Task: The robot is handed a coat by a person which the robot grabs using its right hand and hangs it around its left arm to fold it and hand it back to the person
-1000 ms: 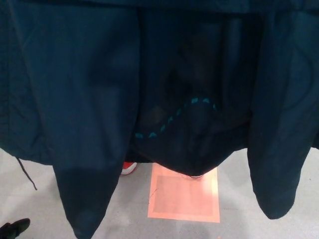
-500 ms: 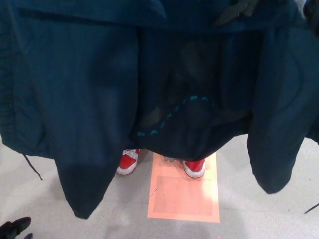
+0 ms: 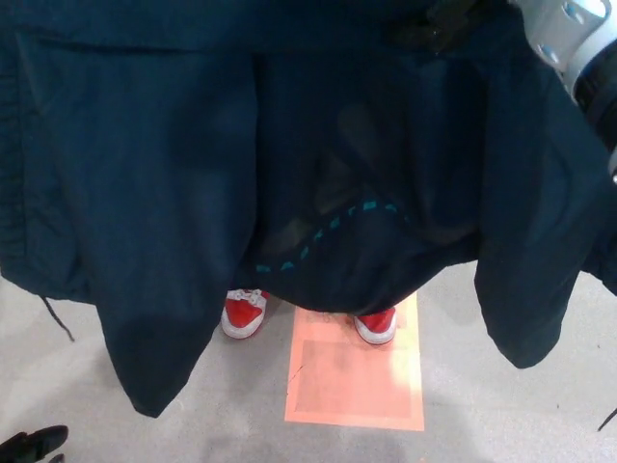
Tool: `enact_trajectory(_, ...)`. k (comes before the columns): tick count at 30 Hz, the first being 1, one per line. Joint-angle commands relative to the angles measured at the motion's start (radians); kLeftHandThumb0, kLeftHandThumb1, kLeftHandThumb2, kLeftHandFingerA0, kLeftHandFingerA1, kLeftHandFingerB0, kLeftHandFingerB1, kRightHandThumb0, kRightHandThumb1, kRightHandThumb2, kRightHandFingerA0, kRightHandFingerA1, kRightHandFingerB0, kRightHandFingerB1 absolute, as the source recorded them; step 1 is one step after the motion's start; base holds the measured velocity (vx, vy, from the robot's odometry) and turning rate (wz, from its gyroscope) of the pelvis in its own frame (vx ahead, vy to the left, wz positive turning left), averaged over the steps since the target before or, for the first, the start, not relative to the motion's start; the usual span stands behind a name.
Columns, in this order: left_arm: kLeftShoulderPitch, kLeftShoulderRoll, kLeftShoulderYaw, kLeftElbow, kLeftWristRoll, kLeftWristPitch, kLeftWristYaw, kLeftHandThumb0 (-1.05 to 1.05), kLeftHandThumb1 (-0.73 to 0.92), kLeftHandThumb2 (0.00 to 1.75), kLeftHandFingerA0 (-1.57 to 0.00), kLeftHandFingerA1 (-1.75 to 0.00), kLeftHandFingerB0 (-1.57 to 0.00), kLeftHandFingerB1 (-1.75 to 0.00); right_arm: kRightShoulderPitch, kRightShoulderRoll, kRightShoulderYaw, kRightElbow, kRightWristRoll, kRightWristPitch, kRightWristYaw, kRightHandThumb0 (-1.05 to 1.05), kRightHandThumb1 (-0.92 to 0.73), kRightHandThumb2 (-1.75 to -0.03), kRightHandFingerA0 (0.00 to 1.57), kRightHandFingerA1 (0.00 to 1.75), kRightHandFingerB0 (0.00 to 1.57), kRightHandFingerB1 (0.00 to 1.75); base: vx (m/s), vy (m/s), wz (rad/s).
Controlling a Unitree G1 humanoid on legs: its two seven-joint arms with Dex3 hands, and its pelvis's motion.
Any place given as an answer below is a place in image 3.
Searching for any dark teal coat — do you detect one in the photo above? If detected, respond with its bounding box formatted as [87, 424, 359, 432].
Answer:
[0, 0, 617, 420]

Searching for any red and white sneaker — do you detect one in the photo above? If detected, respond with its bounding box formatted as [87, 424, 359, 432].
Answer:
[354, 306, 398, 346]
[221, 287, 272, 339]

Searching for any orange floor mat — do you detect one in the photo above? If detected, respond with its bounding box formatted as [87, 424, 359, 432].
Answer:
[283, 293, 427, 432]

